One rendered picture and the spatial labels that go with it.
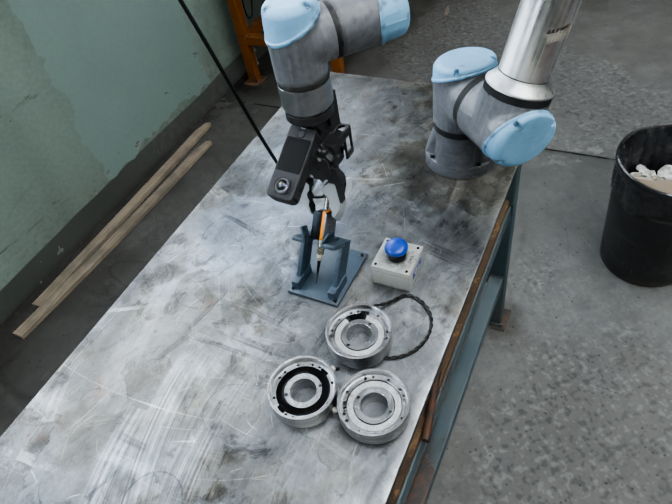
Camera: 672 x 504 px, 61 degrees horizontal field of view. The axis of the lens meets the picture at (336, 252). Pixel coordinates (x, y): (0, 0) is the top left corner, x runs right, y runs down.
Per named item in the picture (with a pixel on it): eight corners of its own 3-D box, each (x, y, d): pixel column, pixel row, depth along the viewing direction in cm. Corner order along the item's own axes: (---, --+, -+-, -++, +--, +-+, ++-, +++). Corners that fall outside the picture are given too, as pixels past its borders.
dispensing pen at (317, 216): (302, 285, 99) (315, 189, 94) (314, 279, 102) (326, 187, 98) (313, 288, 98) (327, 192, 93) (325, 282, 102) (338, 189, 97)
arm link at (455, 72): (473, 93, 119) (475, 30, 109) (510, 125, 110) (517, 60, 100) (421, 111, 117) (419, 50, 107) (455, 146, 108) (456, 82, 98)
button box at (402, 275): (410, 292, 98) (409, 274, 95) (372, 282, 101) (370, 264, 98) (426, 259, 103) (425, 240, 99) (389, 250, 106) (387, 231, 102)
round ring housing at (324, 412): (302, 446, 82) (296, 434, 79) (259, 400, 88) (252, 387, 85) (354, 398, 86) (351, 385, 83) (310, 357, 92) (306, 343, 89)
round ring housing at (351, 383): (409, 380, 87) (407, 366, 84) (414, 447, 80) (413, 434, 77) (340, 384, 88) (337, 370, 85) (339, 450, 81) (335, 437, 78)
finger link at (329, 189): (365, 203, 98) (350, 159, 92) (350, 226, 94) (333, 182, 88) (349, 201, 99) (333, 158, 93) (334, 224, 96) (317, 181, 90)
